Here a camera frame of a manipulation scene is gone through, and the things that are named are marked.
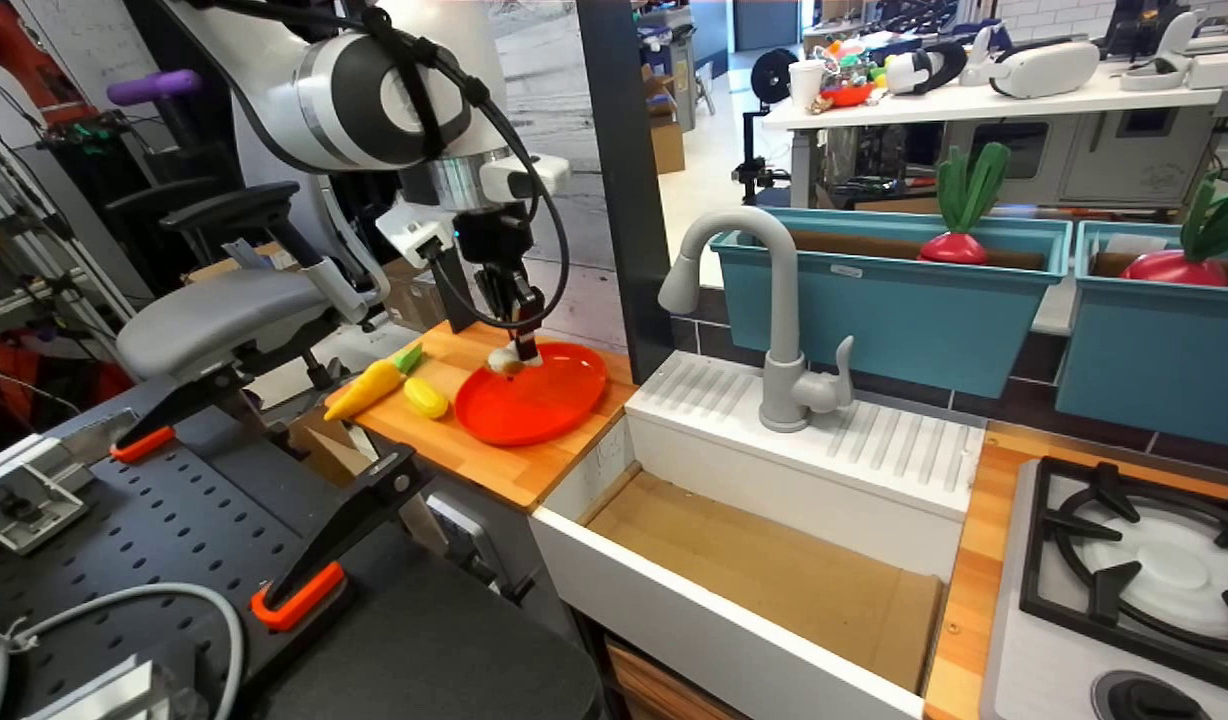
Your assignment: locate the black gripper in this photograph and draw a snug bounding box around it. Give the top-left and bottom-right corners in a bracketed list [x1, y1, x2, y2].
[453, 205, 542, 365]

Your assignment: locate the grey tap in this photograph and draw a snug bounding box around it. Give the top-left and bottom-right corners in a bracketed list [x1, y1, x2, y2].
[656, 207, 857, 432]

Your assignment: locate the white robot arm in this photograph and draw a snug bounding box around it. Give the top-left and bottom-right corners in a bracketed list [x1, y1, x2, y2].
[155, 0, 566, 371]

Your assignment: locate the red plate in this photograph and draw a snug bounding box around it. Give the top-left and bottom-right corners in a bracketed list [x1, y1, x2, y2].
[454, 338, 606, 448]

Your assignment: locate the wooden counter board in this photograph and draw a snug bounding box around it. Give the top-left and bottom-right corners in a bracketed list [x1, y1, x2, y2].
[322, 325, 632, 512]

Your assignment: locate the yellow toy carrot green top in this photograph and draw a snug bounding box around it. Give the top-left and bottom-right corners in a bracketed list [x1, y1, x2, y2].
[322, 347, 424, 422]

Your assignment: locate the grey office chair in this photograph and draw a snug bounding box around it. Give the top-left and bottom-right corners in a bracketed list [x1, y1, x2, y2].
[116, 182, 387, 378]

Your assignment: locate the white sink basin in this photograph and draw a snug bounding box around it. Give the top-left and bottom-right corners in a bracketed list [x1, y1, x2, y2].
[531, 350, 985, 720]

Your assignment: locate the far black orange clamp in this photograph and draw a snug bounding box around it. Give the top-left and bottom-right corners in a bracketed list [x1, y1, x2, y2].
[107, 366, 239, 465]

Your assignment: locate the left teal planter box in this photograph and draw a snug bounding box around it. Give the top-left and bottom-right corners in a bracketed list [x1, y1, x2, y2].
[713, 205, 1074, 399]

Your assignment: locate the teal planter box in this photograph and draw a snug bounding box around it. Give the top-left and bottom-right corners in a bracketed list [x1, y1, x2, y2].
[1056, 218, 1228, 442]
[713, 205, 1074, 399]

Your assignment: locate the left toy radish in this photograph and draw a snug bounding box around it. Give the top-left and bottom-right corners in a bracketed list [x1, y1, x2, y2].
[920, 139, 1011, 265]

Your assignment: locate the toy radish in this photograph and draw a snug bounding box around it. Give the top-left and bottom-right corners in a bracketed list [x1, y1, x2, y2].
[1122, 181, 1228, 289]
[920, 139, 1011, 265]

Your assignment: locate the white background table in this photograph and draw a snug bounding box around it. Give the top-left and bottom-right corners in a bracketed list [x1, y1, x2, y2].
[771, 56, 1228, 207]

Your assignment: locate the right teal planter box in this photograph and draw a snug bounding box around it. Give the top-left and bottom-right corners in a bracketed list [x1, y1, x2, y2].
[1056, 218, 1228, 442]

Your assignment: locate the gas stove top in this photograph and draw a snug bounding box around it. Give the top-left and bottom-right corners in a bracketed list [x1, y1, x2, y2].
[985, 457, 1228, 720]

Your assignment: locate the right toy radish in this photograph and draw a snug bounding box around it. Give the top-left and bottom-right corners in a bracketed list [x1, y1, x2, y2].
[1122, 181, 1228, 289]

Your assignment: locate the grey cable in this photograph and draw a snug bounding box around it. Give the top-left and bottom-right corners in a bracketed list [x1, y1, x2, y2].
[0, 580, 247, 720]

